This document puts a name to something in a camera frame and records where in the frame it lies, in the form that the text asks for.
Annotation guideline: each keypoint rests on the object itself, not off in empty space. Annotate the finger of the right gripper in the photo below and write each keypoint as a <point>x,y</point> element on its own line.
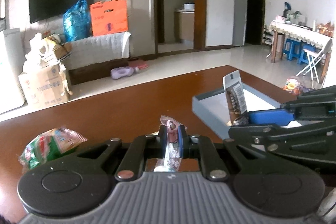
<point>272,116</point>

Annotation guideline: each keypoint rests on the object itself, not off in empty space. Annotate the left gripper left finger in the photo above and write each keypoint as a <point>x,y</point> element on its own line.
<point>142,148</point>

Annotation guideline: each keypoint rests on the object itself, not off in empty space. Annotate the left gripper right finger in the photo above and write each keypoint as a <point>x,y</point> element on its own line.
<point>203,149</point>

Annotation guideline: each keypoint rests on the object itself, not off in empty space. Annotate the clear pink candy packet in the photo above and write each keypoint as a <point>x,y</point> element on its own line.
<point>173,153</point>

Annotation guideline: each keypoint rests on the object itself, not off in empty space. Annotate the grey white snack packet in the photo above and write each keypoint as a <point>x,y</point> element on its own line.
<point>237,107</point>

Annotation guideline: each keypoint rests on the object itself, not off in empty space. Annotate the blue plastic stool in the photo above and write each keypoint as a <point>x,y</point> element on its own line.
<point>292,49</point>

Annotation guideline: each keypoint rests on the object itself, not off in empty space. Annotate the white folding chair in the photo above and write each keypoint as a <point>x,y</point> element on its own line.
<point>314,58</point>

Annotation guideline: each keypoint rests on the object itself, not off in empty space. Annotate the pink item on floor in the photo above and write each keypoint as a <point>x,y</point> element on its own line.
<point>137,63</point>

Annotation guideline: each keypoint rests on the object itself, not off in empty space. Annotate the dining table with cloth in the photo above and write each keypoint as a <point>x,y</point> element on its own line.
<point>290,31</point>

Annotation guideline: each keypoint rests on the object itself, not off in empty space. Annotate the green chip bag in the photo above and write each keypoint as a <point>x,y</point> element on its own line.
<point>48,146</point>

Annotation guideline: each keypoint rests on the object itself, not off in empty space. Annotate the white covered tv cabinet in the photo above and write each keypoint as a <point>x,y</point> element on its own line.
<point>94,57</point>

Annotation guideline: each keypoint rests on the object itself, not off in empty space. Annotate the brown cardboard box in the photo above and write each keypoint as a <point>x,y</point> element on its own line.
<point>46,87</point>

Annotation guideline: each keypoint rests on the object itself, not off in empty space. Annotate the orange carton box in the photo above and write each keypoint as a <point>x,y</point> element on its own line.
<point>109,17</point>

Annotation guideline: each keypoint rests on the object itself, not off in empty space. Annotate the white tissue roll pile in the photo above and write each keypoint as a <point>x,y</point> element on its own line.
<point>42,53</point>

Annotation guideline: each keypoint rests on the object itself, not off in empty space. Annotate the blue plastic bag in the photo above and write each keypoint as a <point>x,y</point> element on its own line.
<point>77,22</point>

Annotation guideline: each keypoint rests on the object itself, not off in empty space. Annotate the white refrigerator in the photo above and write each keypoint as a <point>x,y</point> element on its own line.
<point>12,60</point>

